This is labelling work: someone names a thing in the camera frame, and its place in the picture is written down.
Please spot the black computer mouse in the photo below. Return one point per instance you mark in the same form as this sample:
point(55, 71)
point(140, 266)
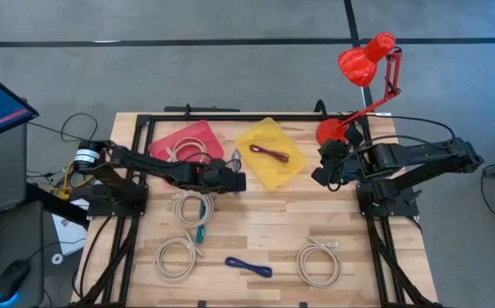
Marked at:
point(11, 280)

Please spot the white paper sheet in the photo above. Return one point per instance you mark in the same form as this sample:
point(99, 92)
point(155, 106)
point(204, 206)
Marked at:
point(69, 233)

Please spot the red translucent plastic bin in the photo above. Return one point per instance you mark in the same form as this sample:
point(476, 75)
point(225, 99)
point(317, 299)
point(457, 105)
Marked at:
point(196, 130)

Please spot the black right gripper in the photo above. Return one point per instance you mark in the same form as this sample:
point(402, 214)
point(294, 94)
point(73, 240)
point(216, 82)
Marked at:
point(334, 154)

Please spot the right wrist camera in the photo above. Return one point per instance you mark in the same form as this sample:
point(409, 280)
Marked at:
point(349, 171)

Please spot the red desk lamp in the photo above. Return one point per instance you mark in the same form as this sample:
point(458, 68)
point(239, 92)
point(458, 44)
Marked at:
point(360, 64)

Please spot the black arched hook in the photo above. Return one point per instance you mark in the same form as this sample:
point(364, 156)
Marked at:
point(316, 109)

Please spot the grey side desk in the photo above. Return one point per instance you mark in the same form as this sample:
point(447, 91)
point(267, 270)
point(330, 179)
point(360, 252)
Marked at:
point(16, 226)

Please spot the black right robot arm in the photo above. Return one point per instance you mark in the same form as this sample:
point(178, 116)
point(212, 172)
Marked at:
point(422, 156)

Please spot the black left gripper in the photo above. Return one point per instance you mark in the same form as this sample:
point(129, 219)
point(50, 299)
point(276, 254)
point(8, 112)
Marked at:
point(225, 179)

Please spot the yellow translucent plastic bin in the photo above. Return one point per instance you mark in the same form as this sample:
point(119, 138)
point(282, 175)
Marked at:
point(272, 175)

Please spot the black aluminium table frame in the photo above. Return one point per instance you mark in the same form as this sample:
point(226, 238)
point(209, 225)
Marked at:
point(230, 116)

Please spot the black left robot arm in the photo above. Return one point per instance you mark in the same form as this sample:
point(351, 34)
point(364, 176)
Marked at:
point(144, 162)

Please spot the black bar bracket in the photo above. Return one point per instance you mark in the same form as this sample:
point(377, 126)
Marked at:
point(204, 109)

